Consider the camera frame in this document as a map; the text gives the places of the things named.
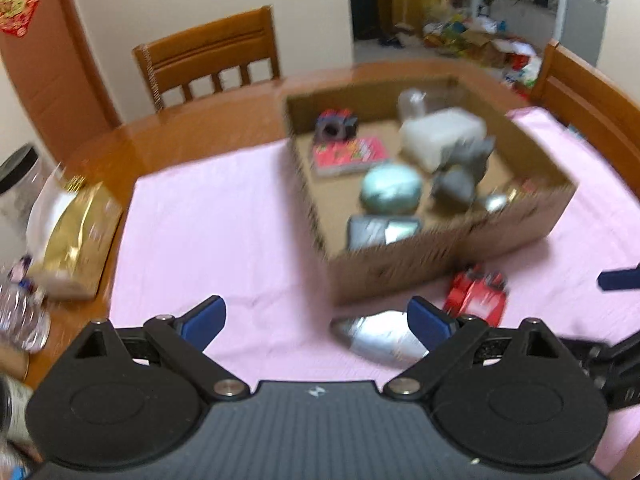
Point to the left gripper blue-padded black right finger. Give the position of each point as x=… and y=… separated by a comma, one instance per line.
x=445, y=338

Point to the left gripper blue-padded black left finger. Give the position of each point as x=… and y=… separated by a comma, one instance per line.
x=180, y=343

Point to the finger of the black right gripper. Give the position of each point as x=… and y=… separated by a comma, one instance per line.
x=621, y=279

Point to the black digital timer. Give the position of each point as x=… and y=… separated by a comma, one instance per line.
x=369, y=231

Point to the clear bottle of gold capsules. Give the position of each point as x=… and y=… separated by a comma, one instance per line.
x=502, y=196

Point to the grey rubber cat toy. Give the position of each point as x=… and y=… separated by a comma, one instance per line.
x=463, y=166

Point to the white translucent plastic container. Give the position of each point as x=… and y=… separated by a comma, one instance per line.
x=427, y=139

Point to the black cube robot toy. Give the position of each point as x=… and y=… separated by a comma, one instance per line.
x=336, y=126

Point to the red cube robot toy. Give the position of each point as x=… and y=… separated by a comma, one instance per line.
x=477, y=292

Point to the silver black oval case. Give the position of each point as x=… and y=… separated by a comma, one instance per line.
x=383, y=338

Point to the pink tablecloth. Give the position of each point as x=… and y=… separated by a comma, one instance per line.
x=236, y=226

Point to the gold foil bag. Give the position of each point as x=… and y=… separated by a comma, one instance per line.
x=69, y=235

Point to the clear plastic water bottle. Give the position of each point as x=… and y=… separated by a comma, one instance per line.
x=24, y=322

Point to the pale green egg-shaped object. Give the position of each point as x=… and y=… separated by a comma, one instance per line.
x=391, y=189

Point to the right wooden chair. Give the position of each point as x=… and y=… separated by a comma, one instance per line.
x=579, y=95

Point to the wooden chair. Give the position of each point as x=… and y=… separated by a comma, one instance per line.
x=175, y=61
x=579, y=95

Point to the brown cardboard box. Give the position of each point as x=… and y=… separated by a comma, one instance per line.
x=446, y=240

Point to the pink card pack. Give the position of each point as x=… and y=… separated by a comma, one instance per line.
x=333, y=159

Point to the black-lidded glass jar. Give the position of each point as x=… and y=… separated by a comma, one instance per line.
x=23, y=175

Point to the left wooden chair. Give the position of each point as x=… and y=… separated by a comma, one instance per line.
x=175, y=61

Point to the wooden door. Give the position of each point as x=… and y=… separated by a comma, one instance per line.
x=57, y=80

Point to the red paper door decoration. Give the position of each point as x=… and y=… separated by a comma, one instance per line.
x=16, y=15

